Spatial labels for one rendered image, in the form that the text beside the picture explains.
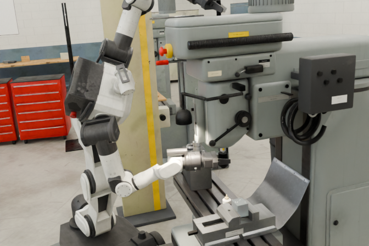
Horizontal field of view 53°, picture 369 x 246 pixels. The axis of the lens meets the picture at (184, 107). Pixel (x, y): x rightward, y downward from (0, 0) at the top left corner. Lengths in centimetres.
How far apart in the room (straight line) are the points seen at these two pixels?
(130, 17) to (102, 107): 47
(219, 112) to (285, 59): 37
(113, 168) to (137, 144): 176
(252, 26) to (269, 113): 39
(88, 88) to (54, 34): 883
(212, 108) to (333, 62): 51
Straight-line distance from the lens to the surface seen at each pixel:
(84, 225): 240
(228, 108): 159
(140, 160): 353
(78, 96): 169
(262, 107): 164
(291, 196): 192
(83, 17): 1052
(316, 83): 145
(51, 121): 620
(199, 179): 206
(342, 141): 185
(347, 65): 152
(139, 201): 370
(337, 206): 195
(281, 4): 166
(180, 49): 147
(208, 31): 148
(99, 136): 165
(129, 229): 254
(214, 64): 151
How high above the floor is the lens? 192
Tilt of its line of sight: 15 degrees down
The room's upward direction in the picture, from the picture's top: 3 degrees counter-clockwise
